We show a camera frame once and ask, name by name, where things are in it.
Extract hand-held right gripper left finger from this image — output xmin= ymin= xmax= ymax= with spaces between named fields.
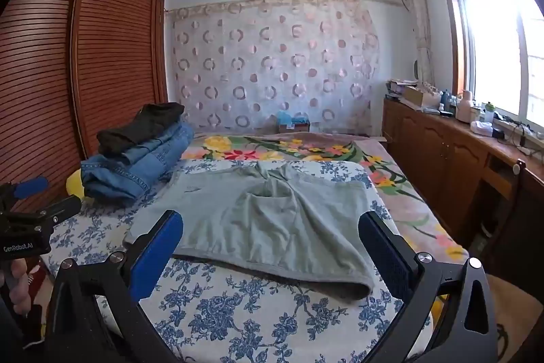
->
xmin=42 ymin=210 xmax=184 ymax=363

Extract window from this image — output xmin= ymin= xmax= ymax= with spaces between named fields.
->
xmin=438 ymin=0 xmax=544 ymax=128

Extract white power strip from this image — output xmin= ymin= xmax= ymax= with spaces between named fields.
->
xmin=496 ymin=118 xmax=542 ymax=155

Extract open cardboard box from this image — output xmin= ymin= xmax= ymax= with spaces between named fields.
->
xmin=402 ymin=86 xmax=441 ymax=109

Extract brown wooden cabinet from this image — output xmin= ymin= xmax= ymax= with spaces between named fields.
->
xmin=381 ymin=97 xmax=544 ymax=236

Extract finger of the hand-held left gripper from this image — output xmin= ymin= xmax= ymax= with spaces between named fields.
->
xmin=0 ymin=175 xmax=49 ymax=213
xmin=8 ymin=195 xmax=82 ymax=224

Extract small blue box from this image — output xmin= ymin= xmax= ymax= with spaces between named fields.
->
xmin=276 ymin=111 xmax=312 ymax=134

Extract colourful flower blanket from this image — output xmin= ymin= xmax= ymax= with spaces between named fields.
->
xmin=181 ymin=132 xmax=470 ymax=262

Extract circle patterned wall cloth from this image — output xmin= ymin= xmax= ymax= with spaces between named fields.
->
xmin=168 ymin=0 xmax=381 ymax=136

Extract yellow soft toy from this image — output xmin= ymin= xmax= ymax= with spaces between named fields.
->
xmin=67 ymin=168 xmax=88 ymax=200

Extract tied pale curtain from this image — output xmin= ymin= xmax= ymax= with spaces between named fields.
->
xmin=397 ymin=0 xmax=435 ymax=64

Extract white thermos jug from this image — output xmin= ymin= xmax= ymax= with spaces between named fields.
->
xmin=456 ymin=90 xmax=475 ymax=122

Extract wooden chair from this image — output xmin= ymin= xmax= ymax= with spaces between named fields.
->
xmin=478 ymin=159 xmax=544 ymax=287

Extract folded light blue jeans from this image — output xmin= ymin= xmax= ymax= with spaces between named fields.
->
xmin=123 ymin=121 xmax=194 ymax=160

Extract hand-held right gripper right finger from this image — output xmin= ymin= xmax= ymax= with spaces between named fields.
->
xmin=358 ymin=211 xmax=498 ymax=363

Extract folded black pants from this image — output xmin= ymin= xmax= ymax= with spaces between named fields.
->
xmin=96 ymin=102 xmax=185 ymax=159

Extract stack of papers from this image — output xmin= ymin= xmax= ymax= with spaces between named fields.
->
xmin=386 ymin=79 xmax=419 ymax=99

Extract blue floral bed sheet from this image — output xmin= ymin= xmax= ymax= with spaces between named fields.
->
xmin=40 ymin=159 xmax=434 ymax=363

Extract person's left hand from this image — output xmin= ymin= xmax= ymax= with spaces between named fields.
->
xmin=0 ymin=258 xmax=34 ymax=318

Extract light green pants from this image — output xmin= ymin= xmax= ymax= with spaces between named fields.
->
xmin=122 ymin=160 xmax=383 ymax=302

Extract dark cloth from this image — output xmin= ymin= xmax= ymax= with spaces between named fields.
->
xmin=0 ymin=295 xmax=47 ymax=363

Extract brown louvred wooden wardrobe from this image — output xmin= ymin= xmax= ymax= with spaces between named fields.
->
xmin=0 ymin=0 xmax=169 ymax=213

